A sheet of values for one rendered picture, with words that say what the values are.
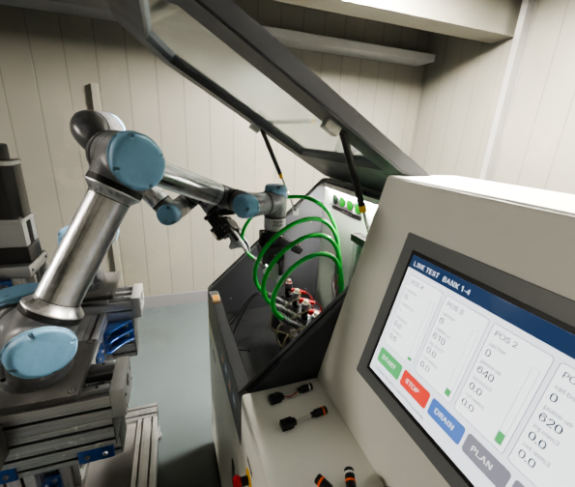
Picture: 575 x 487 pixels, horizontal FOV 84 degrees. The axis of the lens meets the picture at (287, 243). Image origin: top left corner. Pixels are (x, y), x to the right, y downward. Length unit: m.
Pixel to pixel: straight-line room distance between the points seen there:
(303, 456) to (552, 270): 0.59
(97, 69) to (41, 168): 0.86
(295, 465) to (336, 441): 0.11
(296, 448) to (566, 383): 0.52
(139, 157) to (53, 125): 2.35
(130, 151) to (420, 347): 0.68
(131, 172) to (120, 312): 0.81
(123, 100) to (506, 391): 2.87
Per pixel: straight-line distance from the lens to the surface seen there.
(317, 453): 0.83
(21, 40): 3.14
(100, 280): 1.42
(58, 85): 3.06
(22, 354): 0.79
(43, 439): 1.12
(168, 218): 1.18
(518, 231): 0.60
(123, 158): 0.72
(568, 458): 0.58
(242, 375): 1.03
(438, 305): 0.65
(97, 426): 1.07
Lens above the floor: 1.63
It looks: 19 degrees down
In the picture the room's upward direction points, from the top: 3 degrees clockwise
